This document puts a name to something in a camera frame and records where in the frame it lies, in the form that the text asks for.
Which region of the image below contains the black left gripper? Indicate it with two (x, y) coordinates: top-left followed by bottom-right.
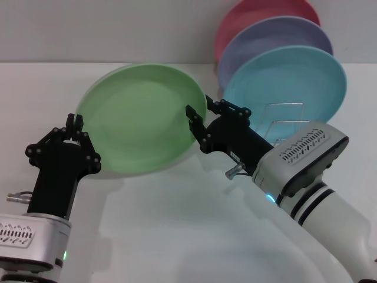
(25, 113), (102, 221)

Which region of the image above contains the red plastic plate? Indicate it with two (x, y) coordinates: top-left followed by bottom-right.
(214, 0), (321, 64)

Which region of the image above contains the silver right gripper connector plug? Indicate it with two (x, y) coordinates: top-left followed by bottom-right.
(225, 163), (246, 180)

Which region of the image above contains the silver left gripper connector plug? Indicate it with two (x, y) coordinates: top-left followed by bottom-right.
(6, 192), (34, 203)

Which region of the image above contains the green plastic plate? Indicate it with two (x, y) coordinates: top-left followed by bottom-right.
(75, 63), (209, 177)

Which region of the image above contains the metal wire plate rack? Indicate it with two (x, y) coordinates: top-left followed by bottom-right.
(256, 102), (312, 147)

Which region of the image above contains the light blue plastic plate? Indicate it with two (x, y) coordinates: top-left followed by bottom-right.
(221, 45), (348, 142)

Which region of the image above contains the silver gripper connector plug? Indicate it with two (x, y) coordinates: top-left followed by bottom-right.
(225, 163), (246, 180)
(6, 192), (34, 203)

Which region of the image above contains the purple plastic plate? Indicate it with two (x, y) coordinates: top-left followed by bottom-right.
(217, 16), (335, 89)

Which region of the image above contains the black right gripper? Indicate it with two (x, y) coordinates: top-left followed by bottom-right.
(185, 94), (273, 175)

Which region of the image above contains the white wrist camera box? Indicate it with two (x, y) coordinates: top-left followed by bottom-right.
(0, 212), (73, 271)
(252, 121), (350, 204)

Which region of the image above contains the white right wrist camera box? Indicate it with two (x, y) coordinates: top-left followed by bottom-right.
(252, 121), (350, 204)

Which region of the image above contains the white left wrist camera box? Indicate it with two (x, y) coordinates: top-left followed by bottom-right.
(0, 212), (73, 271)

